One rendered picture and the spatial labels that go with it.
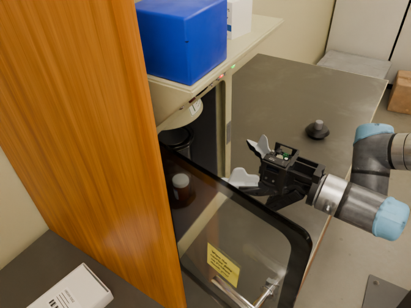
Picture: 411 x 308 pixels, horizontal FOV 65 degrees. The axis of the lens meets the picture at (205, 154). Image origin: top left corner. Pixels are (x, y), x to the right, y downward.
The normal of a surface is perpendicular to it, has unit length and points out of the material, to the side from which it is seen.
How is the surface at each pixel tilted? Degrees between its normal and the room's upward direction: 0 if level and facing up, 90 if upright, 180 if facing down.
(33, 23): 90
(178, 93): 90
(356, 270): 0
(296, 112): 0
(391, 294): 0
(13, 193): 90
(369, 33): 90
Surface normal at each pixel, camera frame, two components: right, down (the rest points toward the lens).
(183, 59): -0.54, 0.57
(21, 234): 0.84, 0.33
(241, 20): 0.68, 0.46
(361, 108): -0.04, -0.76
